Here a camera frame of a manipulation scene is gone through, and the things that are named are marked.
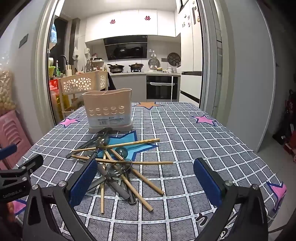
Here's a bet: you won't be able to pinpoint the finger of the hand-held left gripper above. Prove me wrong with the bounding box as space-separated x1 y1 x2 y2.
17 155 44 173
0 144 18 160

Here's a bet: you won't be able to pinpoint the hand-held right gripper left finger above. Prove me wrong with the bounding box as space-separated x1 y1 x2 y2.
22 159 99 241

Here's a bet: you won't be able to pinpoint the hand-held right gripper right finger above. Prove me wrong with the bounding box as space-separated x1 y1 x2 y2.
193 158 275 241

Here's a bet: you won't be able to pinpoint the bamboo chopstick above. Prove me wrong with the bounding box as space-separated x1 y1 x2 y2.
110 149 165 195
105 151 154 212
100 152 107 213
72 138 160 152
71 155 174 165

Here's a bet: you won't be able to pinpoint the dark transparent plastic spoon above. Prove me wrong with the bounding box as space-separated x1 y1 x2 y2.
66 127 113 159
114 147 137 205
86 159 133 192
95 137 131 200

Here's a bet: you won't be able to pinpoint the beige plastic utensil holder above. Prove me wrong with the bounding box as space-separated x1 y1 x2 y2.
82 88 133 134

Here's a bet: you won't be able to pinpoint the pink plastic stool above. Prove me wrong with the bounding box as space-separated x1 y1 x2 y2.
0 110 33 171

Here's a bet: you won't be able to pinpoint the grey checked star tablecloth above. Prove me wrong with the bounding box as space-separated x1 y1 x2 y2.
14 101 287 241

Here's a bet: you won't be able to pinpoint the bag of pale round snacks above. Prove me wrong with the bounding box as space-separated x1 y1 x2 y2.
0 69 17 116

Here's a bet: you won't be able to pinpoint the beige flower-cutout plastic basket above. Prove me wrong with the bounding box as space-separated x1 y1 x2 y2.
58 71 109 95

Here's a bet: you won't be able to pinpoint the black built-in oven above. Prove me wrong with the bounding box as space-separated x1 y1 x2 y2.
146 75 179 102

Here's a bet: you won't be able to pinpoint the black wok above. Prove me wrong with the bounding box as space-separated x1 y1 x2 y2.
107 64 125 73

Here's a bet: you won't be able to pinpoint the round metal steamer rack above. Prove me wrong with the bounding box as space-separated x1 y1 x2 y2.
167 52 182 68

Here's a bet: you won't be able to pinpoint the white refrigerator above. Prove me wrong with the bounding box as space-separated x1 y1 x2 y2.
180 0 204 103

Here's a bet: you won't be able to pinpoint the round pot lid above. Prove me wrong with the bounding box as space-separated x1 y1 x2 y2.
148 57 160 70

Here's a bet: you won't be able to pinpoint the black range hood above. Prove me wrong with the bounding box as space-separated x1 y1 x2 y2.
103 35 148 61

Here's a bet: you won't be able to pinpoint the white upper kitchen cabinets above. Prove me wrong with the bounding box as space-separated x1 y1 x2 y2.
84 9 177 42

